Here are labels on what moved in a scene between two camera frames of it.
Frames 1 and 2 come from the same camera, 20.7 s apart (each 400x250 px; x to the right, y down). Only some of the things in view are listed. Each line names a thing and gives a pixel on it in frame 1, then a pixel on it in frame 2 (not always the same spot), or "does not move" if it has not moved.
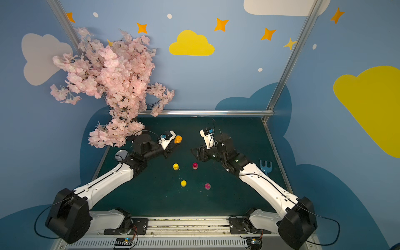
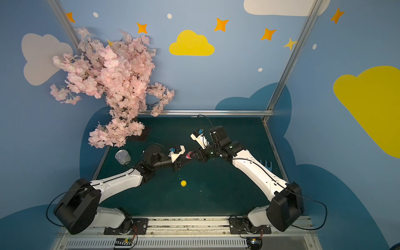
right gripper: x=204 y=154 does not move
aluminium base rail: x=192 y=233 does not move
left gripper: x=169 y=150 → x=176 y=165
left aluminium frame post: x=65 y=24 does not move
